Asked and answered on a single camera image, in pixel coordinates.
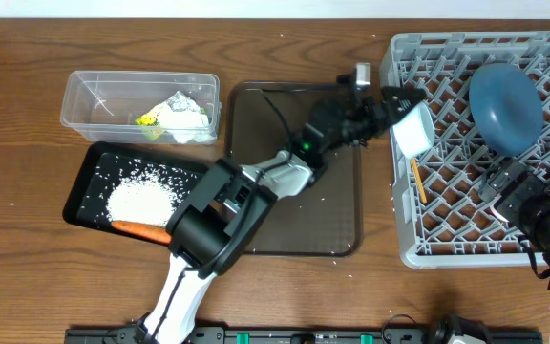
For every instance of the wooden chopstick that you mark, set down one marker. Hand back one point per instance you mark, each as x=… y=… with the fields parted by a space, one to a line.
x=419 y=182

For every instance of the clear plastic bin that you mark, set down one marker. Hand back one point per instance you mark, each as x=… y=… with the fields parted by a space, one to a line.
x=103 y=105

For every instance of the black plastic tray bin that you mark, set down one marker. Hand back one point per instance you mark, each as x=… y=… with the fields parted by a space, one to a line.
x=107 y=165

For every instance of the pile of white rice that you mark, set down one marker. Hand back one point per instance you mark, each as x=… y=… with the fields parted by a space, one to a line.
x=144 y=199

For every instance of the dark brown serving tray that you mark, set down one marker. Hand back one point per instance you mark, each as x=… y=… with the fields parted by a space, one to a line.
x=325 y=219

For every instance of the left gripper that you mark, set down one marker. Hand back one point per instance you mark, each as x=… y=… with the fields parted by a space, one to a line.
x=389 y=114

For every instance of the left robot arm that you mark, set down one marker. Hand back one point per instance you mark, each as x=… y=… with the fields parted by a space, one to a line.
x=213 y=225

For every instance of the grey dishwasher rack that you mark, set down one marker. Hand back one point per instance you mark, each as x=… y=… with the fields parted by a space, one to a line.
x=456 y=229

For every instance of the small pink cup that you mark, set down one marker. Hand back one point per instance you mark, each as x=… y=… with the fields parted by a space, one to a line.
x=497 y=214

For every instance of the orange carrot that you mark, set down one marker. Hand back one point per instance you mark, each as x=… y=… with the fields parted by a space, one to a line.
x=154 y=234

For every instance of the foil snack wrapper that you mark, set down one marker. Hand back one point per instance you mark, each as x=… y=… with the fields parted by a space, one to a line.
x=179 y=102

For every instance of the light blue rice bowl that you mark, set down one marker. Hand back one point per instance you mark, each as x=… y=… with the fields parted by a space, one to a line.
x=415 y=133

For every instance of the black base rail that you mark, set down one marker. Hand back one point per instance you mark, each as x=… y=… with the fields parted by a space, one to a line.
x=400 y=329

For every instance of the white napkin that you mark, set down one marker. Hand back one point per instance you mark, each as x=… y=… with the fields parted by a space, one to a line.
x=187 y=127

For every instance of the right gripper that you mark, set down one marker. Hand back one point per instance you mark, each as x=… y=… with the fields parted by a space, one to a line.
x=528 y=183

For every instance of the dark blue plate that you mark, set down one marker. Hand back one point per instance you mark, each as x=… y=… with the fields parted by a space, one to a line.
x=506 y=108

